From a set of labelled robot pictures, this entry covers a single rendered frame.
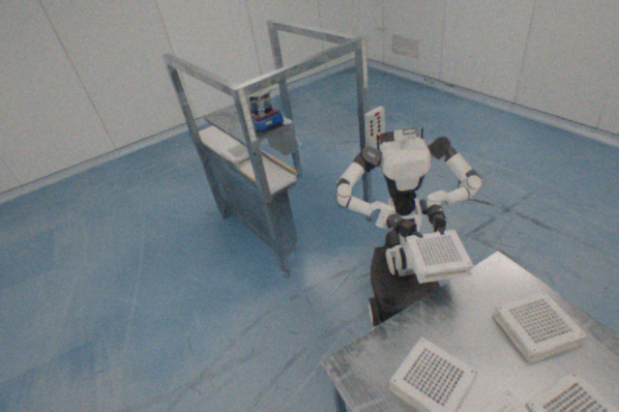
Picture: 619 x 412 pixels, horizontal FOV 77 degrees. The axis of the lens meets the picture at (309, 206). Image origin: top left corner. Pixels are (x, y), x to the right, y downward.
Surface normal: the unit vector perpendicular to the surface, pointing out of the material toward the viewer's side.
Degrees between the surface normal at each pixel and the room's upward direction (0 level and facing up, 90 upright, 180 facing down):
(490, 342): 0
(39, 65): 90
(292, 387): 0
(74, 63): 90
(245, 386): 0
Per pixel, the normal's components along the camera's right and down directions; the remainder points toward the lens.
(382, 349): -0.14, -0.77
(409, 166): 0.07, 0.62
